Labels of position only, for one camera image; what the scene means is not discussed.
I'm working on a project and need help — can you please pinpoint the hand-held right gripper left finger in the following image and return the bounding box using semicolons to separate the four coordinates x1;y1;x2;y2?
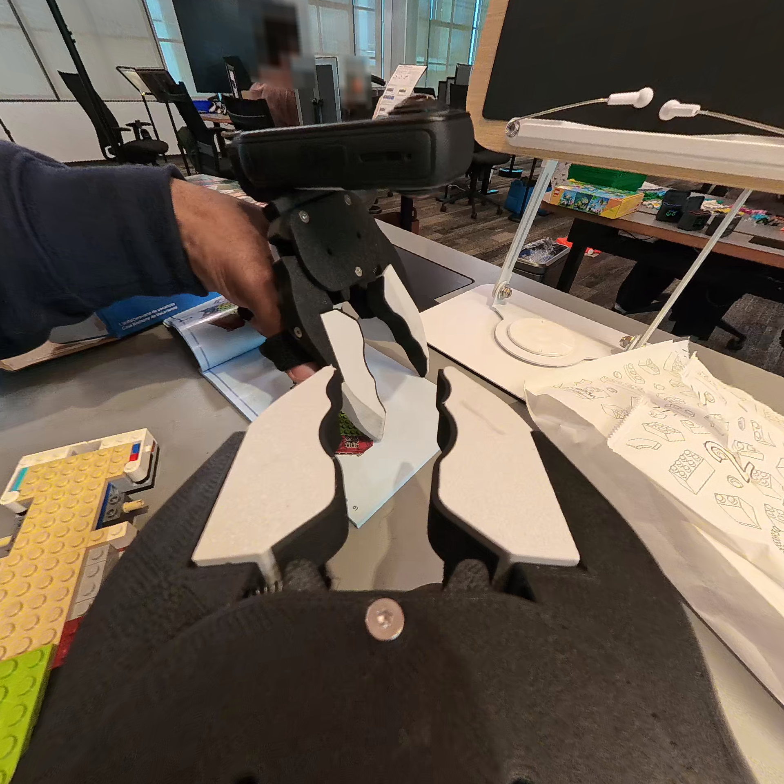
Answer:
192;366;349;592

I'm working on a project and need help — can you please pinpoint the instruction booklet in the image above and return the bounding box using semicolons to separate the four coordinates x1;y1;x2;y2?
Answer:
163;293;442;529

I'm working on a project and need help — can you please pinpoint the wooden desk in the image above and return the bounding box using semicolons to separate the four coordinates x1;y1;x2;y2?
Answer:
542;197;784;307

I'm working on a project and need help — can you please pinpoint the blue leaflet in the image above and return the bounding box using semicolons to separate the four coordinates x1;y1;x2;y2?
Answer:
95;293;212;339

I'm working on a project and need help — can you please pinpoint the printed white paper bag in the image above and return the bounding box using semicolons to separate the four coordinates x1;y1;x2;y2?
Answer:
524;341;784;705

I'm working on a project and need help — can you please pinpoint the black office chair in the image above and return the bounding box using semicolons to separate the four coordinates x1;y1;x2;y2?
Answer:
174;82;236;178
58;70;169;165

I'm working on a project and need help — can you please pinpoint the colourful toy brick box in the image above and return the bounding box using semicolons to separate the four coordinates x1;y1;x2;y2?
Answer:
548;179;645;220

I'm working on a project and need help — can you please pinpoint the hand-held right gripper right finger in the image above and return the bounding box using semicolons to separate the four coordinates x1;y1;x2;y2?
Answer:
429;366;580;583

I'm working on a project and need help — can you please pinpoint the person's left hand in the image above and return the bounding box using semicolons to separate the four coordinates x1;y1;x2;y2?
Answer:
169;179;319;383

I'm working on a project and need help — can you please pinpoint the toy brick model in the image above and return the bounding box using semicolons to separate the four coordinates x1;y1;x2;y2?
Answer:
0;428;159;784

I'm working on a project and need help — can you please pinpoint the black music stand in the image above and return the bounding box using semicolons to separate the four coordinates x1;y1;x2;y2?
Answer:
116;66;191;175

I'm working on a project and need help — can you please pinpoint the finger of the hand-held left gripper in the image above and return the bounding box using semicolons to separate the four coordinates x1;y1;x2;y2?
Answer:
367;265;430;377
321;300;387;442

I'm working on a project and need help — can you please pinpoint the grey waste bin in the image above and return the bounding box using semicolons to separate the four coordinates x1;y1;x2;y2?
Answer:
513;238;570;284

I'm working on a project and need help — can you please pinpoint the person's left forearm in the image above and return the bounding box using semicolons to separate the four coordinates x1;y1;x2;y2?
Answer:
0;141;209;359

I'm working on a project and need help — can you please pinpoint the white book stand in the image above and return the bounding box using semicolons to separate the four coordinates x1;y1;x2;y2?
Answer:
420;0;784;368

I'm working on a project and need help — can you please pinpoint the black charger dock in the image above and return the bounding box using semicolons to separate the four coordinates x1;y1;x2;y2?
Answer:
655;189;711;231

